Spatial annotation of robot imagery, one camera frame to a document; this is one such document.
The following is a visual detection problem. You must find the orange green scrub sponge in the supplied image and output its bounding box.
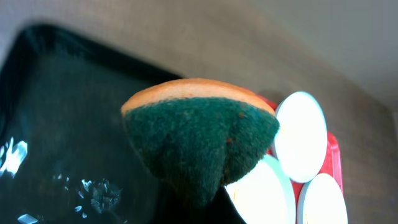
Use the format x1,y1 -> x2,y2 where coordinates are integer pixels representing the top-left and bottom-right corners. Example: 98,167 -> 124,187
121,78 -> 280,207

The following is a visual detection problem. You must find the black water tray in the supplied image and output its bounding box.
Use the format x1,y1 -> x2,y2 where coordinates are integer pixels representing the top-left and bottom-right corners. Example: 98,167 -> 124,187
1,24 -> 242,223

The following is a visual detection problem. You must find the light blue plate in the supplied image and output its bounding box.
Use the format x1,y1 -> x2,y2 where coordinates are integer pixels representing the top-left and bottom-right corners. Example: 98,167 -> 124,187
225,154 -> 296,224
296,173 -> 348,224
273,91 -> 327,183

